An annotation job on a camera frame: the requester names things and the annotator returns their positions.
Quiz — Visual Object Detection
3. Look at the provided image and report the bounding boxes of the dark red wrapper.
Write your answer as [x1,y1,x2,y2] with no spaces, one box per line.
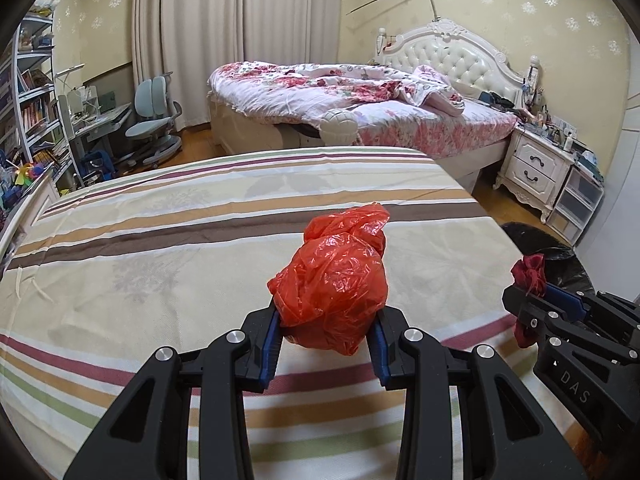
[511,254,547,349]

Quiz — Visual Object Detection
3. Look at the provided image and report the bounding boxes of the red plastic bag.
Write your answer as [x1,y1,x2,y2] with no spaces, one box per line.
[267,203,390,356]

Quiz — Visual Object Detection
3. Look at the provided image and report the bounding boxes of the black lined trash bin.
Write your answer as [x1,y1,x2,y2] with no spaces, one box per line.
[501,222,596,298]

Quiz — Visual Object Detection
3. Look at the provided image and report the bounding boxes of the plastic drawer unit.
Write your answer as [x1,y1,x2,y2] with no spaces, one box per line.
[547,166,604,247]

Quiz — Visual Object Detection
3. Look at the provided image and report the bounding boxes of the white nightstand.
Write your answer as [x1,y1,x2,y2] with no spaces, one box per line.
[492,126,574,223]

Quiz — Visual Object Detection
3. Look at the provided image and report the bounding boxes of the striped table cloth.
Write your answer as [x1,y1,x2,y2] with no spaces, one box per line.
[1,148,573,478]

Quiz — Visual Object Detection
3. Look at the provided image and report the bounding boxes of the white tufted bed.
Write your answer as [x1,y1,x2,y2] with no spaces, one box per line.
[208,18,524,191]

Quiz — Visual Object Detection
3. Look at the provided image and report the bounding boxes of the study desk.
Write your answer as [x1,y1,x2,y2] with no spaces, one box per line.
[58,96,132,186]

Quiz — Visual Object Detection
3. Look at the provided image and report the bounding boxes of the white bookshelf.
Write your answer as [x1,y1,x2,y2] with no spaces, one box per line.
[1,6,81,194]

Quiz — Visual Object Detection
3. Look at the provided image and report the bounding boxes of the grey desk chair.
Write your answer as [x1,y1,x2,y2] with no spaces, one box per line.
[120,72,182,169]

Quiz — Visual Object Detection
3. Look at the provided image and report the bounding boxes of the floral quilt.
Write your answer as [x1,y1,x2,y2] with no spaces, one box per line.
[208,61,465,126]

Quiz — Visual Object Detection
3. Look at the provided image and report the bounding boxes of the beige curtains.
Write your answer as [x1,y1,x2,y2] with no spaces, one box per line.
[131,0,342,128]

